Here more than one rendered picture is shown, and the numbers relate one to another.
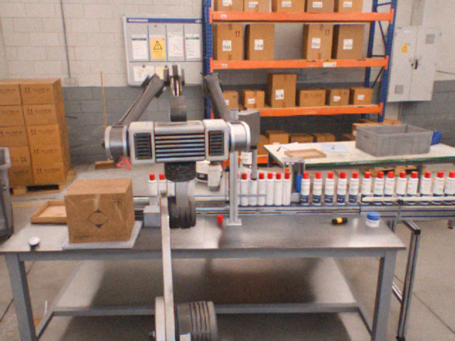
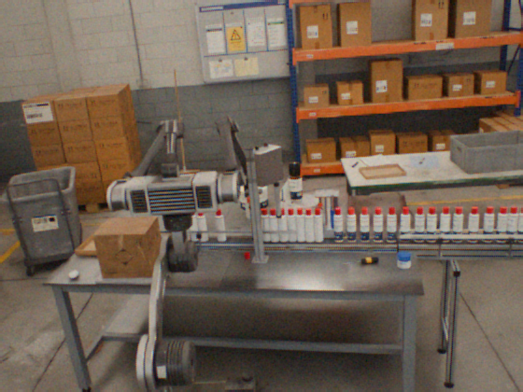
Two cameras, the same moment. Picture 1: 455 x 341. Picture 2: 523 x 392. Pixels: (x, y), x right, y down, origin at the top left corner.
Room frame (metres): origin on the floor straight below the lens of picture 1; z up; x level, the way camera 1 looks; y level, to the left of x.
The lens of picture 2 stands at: (-0.43, -0.68, 2.24)
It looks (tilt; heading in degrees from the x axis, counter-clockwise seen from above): 21 degrees down; 13
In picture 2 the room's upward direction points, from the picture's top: 5 degrees counter-clockwise
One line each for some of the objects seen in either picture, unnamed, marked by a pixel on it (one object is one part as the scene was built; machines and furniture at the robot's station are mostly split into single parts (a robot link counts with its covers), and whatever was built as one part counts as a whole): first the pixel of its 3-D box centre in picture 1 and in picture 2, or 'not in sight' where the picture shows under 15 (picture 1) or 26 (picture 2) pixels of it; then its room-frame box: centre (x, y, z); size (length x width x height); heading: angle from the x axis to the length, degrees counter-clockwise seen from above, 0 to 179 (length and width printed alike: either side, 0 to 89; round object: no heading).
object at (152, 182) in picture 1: (153, 190); not in sight; (2.31, 0.46, 0.98); 0.05 x 0.05 x 0.20
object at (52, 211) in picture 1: (65, 210); (106, 244); (2.30, 1.01, 0.85); 0.30 x 0.26 x 0.04; 91
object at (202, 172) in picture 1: (209, 168); (253, 196); (2.86, 0.14, 0.95); 0.20 x 0.20 x 0.14
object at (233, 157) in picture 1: (233, 168); (255, 205); (2.18, -0.04, 1.16); 0.04 x 0.04 x 0.67; 1
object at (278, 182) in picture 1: (278, 189); (309, 225); (2.32, -0.31, 0.98); 0.05 x 0.05 x 0.20
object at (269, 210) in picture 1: (225, 208); (257, 244); (2.32, 0.01, 0.85); 1.65 x 0.11 x 0.05; 91
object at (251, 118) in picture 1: (244, 128); (265, 165); (2.24, -0.10, 1.38); 0.17 x 0.10 x 0.19; 146
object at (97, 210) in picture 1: (102, 209); (130, 246); (2.01, 0.68, 0.99); 0.30 x 0.24 x 0.27; 95
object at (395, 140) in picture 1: (392, 140); (493, 151); (3.95, -1.65, 0.91); 0.60 x 0.40 x 0.22; 103
